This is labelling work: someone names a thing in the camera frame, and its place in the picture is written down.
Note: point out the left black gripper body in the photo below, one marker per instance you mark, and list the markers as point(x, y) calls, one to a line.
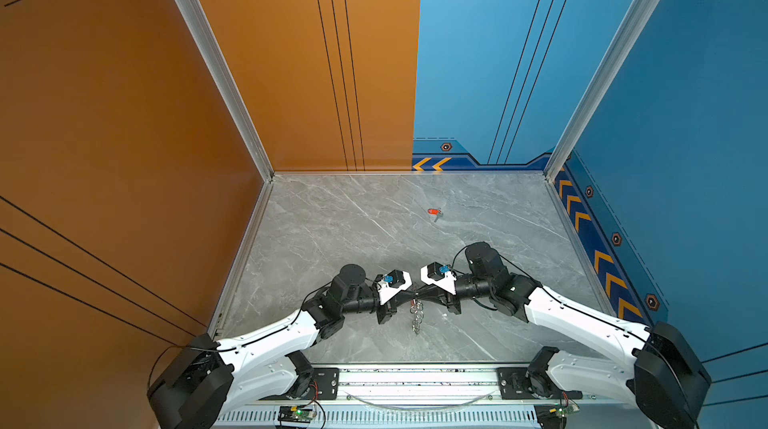
point(385, 311)

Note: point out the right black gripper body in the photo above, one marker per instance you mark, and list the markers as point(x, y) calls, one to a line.
point(452, 304)

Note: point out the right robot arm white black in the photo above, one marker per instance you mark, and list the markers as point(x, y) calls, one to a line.
point(653, 368)

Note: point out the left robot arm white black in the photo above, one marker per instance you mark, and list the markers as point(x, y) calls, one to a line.
point(208, 377)

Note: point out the red tag with grey key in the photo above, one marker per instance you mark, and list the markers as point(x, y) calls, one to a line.
point(435, 213)

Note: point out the left green circuit board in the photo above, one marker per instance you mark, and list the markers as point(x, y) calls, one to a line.
point(295, 416)

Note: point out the green circuit board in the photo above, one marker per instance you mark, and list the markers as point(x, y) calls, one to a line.
point(555, 416)
point(295, 416)

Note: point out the right green circuit board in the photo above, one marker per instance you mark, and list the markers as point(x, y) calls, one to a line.
point(555, 416)

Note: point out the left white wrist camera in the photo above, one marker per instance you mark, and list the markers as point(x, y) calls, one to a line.
point(387, 286)

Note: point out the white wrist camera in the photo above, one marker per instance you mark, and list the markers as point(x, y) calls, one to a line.
point(439, 275)
point(387, 286)

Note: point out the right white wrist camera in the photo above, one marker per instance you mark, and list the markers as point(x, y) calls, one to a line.
point(439, 275)

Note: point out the aluminium front rail frame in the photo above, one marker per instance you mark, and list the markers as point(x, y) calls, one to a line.
point(459, 395)

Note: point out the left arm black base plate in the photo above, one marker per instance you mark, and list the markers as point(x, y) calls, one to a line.
point(322, 384)

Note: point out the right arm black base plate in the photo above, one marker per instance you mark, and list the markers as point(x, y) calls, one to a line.
point(518, 383)

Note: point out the left corner aluminium post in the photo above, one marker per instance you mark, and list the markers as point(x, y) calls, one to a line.
point(203, 35)

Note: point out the corner aluminium post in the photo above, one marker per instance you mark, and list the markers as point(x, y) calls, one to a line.
point(631, 27)
point(203, 35)

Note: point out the right corner aluminium post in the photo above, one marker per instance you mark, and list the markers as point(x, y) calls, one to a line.
point(631, 27)

